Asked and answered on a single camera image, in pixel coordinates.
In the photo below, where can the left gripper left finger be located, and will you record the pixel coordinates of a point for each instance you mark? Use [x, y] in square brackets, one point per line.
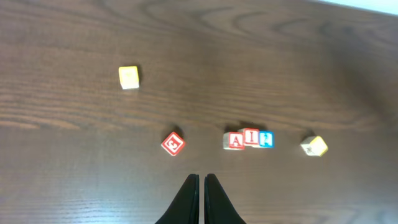
[184, 208]

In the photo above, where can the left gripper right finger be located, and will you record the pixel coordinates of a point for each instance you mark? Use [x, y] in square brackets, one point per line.
[218, 208]

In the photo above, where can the red letter A block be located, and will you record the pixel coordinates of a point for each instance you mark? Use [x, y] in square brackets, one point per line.
[233, 141]

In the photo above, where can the red letter I block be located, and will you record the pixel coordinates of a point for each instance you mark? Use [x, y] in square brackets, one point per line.
[250, 137]

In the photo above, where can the blue number 2 block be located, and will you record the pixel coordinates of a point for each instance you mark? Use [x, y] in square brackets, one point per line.
[265, 139]

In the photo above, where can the red letter E block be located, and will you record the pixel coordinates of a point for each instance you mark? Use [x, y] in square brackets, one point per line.
[173, 144]

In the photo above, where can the yellow top block right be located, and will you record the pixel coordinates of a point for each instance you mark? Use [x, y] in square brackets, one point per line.
[314, 146]

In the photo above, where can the yellow block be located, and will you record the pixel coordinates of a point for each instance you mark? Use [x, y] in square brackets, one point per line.
[129, 77]
[314, 146]

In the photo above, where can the yellow top block far left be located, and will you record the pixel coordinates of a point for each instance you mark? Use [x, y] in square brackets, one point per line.
[129, 77]

